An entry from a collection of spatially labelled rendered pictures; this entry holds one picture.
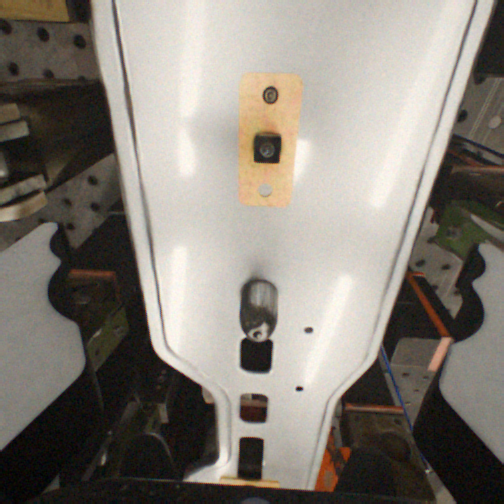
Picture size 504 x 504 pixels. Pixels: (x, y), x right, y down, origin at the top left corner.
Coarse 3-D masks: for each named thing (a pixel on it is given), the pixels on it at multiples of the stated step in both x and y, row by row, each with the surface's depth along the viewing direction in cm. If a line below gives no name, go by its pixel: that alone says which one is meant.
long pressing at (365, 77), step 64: (128, 0) 18; (192, 0) 18; (256, 0) 17; (320, 0) 17; (384, 0) 17; (448, 0) 17; (128, 64) 19; (192, 64) 19; (256, 64) 19; (320, 64) 19; (384, 64) 19; (448, 64) 19; (128, 128) 21; (192, 128) 21; (320, 128) 21; (384, 128) 20; (448, 128) 21; (128, 192) 23; (192, 192) 23; (320, 192) 23; (384, 192) 23; (192, 256) 26; (256, 256) 26; (320, 256) 26; (384, 256) 25; (192, 320) 30; (320, 320) 29; (384, 320) 29; (256, 384) 34; (320, 384) 34; (320, 448) 40
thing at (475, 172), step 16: (464, 144) 39; (480, 144) 38; (448, 160) 32; (464, 160) 32; (480, 160) 35; (448, 176) 29; (464, 176) 27; (480, 176) 27; (496, 176) 27; (448, 192) 28; (464, 192) 26; (480, 192) 24; (496, 192) 24; (432, 208) 33; (496, 208) 23
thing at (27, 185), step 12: (0, 132) 16; (12, 132) 16; (24, 132) 17; (12, 180) 17; (24, 180) 17; (36, 180) 18; (0, 192) 16; (12, 192) 17; (24, 192) 17; (0, 204) 16
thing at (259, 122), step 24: (264, 72) 19; (240, 96) 20; (288, 96) 20; (240, 120) 20; (264, 120) 20; (288, 120) 20; (240, 144) 21; (288, 144) 21; (240, 168) 22; (264, 168) 22; (288, 168) 22; (240, 192) 23; (288, 192) 23
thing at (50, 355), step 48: (48, 240) 9; (0, 288) 7; (48, 288) 7; (0, 336) 6; (48, 336) 6; (0, 384) 5; (48, 384) 5; (96, 384) 6; (0, 432) 5; (48, 432) 5; (0, 480) 5; (48, 480) 5
